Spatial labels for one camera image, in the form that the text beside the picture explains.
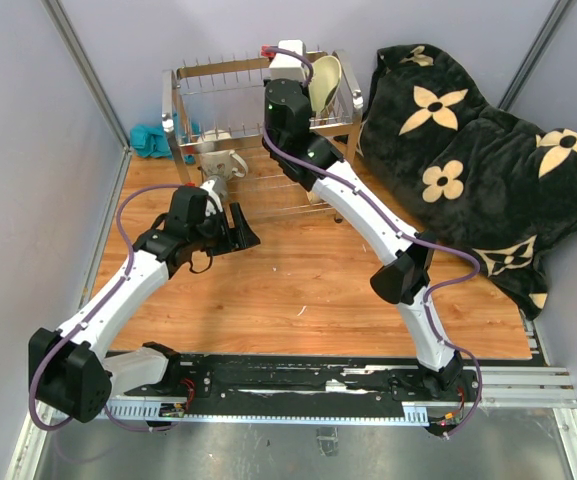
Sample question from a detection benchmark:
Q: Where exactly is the cream bowl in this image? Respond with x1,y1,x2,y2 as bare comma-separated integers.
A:
307,191,325,205

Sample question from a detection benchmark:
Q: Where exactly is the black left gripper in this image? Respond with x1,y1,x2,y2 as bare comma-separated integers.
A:
190,202,260,257

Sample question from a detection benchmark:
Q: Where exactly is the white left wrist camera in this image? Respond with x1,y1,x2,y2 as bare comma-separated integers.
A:
200,180,228,216

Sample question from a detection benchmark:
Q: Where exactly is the aluminium corner post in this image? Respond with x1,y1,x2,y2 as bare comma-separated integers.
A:
497,0,576,111
41,0,130,150

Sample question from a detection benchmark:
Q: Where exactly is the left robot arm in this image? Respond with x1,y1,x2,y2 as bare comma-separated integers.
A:
28,183,260,430

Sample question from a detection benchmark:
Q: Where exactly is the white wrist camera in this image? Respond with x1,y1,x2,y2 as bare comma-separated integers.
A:
261,40,308,82
200,180,228,216

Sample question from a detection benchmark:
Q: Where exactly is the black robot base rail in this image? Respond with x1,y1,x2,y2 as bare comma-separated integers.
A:
109,354,481,425

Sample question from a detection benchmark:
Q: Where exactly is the green-lined floral mug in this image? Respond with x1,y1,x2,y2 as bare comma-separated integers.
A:
199,149,249,181

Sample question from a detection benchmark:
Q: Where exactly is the steel wire dish rack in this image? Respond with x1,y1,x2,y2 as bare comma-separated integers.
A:
161,48,365,225

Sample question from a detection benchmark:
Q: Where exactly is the black flower blanket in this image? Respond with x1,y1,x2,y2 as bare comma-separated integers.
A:
357,44,577,320

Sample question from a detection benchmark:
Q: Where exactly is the teal cloth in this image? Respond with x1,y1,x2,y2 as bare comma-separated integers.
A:
130,124,173,159

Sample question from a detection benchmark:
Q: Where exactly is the aluminium corner post right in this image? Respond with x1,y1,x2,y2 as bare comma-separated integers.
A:
497,0,576,111

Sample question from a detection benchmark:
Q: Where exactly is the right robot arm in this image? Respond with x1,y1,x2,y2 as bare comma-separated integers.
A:
263,79,463,400

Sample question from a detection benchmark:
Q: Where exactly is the small grey cup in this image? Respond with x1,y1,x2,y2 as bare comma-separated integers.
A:
206,175,228,199

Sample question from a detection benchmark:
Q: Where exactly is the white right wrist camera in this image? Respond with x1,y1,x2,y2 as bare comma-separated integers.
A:
261,40,308,82

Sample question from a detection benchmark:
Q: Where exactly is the aluminium corner post left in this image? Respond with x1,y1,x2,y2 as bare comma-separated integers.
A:
41,0,130,150

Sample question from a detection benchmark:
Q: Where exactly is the white plate with black flowers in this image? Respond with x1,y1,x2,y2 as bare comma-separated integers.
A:
309,55,342,115

